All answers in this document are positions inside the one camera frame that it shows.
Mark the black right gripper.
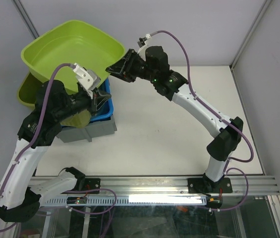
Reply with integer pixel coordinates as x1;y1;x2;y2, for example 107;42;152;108
105;50;157;83

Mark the bright green plastic tub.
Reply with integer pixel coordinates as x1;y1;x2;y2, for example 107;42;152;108
21;20;125;82

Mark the olive green slotted basket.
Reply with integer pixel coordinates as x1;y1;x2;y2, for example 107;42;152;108
17;71;92;129

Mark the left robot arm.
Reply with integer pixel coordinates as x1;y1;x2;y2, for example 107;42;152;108
0;80;111;223

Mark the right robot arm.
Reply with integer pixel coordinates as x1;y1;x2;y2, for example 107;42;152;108
106;46;243;194

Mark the blue plastic bin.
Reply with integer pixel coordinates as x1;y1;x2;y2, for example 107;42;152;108
60;78;115;128

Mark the grey plastic crate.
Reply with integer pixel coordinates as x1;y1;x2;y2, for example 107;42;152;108
57;116;117;143

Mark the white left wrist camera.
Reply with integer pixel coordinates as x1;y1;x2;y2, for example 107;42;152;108
72;63;101;99

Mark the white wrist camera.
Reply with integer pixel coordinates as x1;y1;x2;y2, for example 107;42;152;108
72;63;101;99
137;33;151;54

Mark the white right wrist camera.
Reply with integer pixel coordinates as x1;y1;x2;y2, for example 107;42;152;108
137;33;151;54

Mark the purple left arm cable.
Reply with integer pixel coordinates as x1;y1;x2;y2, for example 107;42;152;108
0;63;77;233

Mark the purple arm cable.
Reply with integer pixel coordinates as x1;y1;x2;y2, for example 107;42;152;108
0;63;77;233
149;30;255;213

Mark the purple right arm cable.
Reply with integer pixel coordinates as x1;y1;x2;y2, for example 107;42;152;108
149;30;255;213

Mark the white slotted cable duct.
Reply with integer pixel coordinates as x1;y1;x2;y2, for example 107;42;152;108
43;195;207;207

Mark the aluminium rail frame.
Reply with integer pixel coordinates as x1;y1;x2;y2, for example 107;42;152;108
86;175;280;196

